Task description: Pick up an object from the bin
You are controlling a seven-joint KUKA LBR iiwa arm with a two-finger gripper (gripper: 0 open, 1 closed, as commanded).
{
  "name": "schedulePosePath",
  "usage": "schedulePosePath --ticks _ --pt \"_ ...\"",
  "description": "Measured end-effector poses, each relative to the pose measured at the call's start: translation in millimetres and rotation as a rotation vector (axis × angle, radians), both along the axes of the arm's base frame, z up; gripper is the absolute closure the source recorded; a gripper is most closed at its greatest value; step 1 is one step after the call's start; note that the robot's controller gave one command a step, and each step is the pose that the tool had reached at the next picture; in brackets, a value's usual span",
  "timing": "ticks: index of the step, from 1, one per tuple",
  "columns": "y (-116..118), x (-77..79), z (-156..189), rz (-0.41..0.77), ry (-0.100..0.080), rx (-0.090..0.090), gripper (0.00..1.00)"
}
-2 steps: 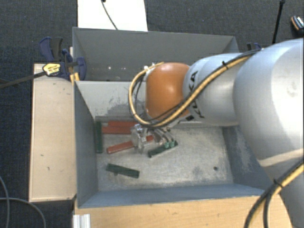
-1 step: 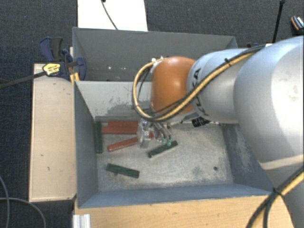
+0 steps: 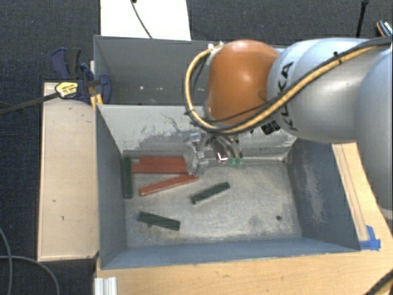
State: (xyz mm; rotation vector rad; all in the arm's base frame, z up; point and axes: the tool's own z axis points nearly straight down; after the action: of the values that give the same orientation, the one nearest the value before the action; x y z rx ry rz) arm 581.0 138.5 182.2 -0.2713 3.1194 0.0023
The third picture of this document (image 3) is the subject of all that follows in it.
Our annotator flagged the pale wood flat board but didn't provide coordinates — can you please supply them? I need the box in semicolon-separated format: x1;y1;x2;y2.
37;82;100;262

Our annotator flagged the grey metal bin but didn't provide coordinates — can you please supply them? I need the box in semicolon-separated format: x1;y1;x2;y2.
93;34;362;270

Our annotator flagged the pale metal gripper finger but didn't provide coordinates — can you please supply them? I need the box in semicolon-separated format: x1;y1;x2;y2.
195;151;211;177
183;133;203;172

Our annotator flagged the black cylinder on white bracket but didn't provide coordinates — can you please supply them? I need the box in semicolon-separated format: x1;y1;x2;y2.
260;120;281;136

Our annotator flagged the dark green flat block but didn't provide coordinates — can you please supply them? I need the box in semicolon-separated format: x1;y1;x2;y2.
136;211;182;232
122;155;134;200
190;181;232;206

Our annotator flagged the red-brown flat block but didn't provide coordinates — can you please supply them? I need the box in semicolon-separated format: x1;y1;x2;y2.
138;174;200;197
131;163;189;175
139;155;187;166

